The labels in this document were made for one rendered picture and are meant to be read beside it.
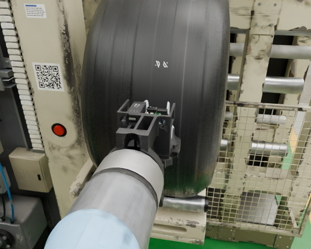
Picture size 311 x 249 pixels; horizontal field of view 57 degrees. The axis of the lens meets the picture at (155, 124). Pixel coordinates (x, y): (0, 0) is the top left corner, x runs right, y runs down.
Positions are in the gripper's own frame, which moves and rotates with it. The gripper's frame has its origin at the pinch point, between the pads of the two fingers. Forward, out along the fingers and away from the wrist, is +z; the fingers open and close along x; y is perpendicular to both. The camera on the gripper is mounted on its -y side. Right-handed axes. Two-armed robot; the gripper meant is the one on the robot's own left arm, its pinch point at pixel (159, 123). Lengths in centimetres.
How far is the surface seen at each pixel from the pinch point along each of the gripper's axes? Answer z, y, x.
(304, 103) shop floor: 300, -91, -128
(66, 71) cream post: 19.7, 3.3, 27.1
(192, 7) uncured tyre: 11.5, 19.1, -3.8
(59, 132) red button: 21.1, -15.0, 31.8
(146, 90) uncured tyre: 2.1, 5.4, 2.8
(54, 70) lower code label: 19.6, 3.2, 30.2
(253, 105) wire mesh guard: 63, -17, -27
